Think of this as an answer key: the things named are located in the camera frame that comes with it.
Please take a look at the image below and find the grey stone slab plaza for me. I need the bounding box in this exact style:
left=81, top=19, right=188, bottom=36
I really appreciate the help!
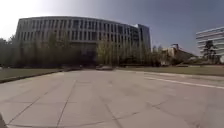
left=0, top=68, right=224, bottom=128

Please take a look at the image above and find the large curved grey building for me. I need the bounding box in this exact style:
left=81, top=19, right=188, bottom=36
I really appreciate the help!
left=14, top=15, right=152, bottom=64

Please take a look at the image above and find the row of trees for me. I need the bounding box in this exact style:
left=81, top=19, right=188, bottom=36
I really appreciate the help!
left=0, top=33, right=164, bottom=69

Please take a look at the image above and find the low brown building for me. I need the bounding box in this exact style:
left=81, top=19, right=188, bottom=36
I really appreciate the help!
left=161, top=43, right=198, bottom=66

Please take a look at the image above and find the grass lawn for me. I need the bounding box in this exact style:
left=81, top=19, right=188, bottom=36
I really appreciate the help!
left=116, top=65, right=224, bottom=77
left=0, top=67, right=64, bottom=82

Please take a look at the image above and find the dark conifer tree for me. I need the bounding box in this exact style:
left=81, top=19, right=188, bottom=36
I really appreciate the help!
left=202, top=40, right=220, bottom=64

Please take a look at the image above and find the white building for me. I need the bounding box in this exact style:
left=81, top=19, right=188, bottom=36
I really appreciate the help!
left=195, top=26, right=224, bottom=60

